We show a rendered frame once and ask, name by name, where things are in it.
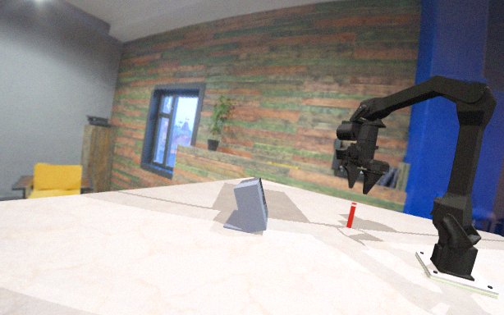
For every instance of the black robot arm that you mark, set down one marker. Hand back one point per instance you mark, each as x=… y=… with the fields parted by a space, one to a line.
x=454 y=254

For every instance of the red peg with white band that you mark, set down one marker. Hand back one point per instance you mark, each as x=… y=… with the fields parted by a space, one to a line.
x=351 y=215

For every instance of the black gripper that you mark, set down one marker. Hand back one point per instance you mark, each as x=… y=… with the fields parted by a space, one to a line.
x=374 y=170

